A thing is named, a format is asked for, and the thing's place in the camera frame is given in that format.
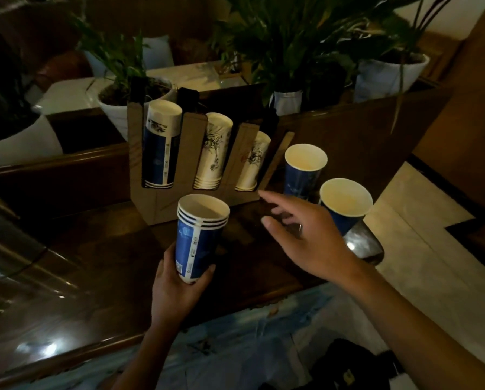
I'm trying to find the large plain white pot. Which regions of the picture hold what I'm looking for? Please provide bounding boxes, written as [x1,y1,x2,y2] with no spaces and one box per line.
[0,115,63,169]

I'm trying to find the bushy broad-leaf green plant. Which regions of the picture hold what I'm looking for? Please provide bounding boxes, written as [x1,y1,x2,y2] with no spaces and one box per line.
[211,0,393,112]

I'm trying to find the tall blue cup stack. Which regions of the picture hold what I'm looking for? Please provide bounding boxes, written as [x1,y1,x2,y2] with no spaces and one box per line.
[142,100,183,189]

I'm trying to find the person's right hand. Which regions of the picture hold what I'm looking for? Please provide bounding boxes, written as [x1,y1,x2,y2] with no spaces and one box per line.
[258,190,365,285]

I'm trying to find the small white pot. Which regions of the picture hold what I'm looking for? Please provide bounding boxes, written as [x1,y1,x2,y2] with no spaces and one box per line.
[269,90,304,117]

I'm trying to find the nested blue paper cups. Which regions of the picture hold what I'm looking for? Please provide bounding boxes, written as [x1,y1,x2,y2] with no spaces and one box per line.
[175,194,231,285]

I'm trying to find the person's left hand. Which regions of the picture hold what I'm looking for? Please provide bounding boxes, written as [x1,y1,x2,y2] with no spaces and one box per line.
[151,243,217,329]

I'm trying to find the wide white round pot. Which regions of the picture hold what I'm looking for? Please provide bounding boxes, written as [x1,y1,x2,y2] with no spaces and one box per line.
[353,52,430,104]

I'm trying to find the brown leather seat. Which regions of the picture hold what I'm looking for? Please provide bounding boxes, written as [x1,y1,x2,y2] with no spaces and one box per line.
[34,50,93,92]

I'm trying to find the long-stem green plant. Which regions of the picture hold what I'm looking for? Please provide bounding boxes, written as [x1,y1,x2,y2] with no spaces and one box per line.
[389,0,458,134]

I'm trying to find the shiny metal appliance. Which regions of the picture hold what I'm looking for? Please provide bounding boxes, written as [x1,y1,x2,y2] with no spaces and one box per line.
[0,188,50,289]

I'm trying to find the white ink-print cup stack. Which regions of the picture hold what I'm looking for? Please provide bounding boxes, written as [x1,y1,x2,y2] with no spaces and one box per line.
[193,113,234,190]
[235,131,271,192]

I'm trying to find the white pot with soil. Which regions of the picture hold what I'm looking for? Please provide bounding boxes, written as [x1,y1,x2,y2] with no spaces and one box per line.
[97,77,178,141]

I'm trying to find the black bag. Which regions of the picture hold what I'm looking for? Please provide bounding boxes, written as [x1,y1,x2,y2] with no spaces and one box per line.
[305,339,406,390]

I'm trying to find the blue paper cup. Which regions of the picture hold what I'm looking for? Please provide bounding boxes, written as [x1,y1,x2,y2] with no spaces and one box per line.
[319,178,373,236]
[283,144,328,200]

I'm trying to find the person's right forearm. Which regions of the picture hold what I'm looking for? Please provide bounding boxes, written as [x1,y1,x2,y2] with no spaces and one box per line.
[340,260,485,390]

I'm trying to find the white background table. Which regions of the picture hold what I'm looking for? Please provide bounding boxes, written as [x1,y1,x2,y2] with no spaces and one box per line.
[32,62,248,116]

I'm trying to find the person's left forearm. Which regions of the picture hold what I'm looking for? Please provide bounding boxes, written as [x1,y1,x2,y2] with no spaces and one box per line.
[112,321,188,390]

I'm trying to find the white cushion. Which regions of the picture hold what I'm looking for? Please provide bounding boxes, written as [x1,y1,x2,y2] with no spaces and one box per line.
[84,35,175,77]

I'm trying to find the slim green leafy plant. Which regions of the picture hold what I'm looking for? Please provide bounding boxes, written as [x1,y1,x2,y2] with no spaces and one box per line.
[70,16,151,96]

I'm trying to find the dark shadowed plant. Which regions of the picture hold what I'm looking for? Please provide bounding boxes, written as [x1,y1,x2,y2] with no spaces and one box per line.
[0,20,38,140]

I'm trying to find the wooden cup holder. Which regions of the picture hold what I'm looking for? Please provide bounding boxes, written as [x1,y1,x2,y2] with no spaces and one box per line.
[127,102,295,226]

